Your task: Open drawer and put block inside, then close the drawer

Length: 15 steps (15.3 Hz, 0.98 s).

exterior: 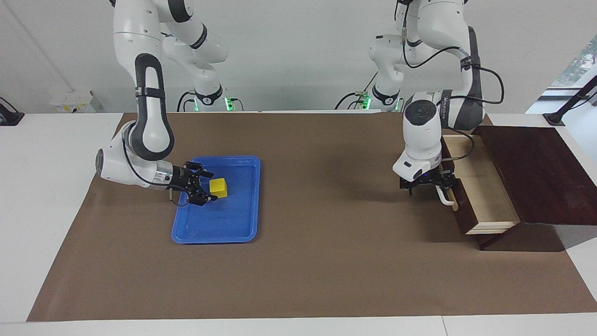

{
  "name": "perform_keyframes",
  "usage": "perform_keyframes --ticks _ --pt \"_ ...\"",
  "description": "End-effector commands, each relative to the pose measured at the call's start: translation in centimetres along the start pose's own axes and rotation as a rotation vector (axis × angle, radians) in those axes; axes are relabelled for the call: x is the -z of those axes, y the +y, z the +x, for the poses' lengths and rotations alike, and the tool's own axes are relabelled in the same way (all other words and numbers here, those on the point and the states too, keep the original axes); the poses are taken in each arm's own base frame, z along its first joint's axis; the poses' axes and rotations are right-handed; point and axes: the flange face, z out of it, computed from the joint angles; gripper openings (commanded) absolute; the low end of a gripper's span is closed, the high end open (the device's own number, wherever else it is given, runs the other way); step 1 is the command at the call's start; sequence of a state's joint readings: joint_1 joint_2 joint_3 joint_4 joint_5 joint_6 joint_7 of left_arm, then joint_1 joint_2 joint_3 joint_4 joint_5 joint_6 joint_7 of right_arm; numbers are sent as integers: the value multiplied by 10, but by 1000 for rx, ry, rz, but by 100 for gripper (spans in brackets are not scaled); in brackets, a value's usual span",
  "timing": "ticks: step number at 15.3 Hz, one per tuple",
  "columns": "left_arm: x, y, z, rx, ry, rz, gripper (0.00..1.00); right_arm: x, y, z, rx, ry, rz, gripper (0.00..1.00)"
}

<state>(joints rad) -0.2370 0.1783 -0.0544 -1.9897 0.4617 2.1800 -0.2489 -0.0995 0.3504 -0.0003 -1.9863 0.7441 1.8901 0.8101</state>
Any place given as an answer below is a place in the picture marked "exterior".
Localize black left arm base cable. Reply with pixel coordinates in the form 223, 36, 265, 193
334, 90, 371, 111

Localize blue plastic tray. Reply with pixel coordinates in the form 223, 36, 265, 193
171, 155, 261, 245

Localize window with green foliage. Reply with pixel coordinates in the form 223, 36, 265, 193
550, 33, 597, 89

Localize white wall electrical box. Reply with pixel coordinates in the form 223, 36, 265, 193
50, 91, 103, 113

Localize black stand base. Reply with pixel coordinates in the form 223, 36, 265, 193
0, 97, 25, 126

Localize wooden drawer with white handle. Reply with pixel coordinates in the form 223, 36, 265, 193
436, 134, 521, 235

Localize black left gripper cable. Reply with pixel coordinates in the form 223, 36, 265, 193
402, 0, 505, 163

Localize yellow cube block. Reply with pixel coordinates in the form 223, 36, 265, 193
209, 177, 229, 199

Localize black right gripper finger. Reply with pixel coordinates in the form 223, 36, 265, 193
188, 189, 219, 206
186, 161, 215, 179

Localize dark brown wooden cabinet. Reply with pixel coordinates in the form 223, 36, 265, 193
470, 125, 597, 251

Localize brown table mat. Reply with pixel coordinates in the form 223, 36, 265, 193
27, 112, 597, 322

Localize black angled stand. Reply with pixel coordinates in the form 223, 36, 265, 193
543, 75, 597, 126

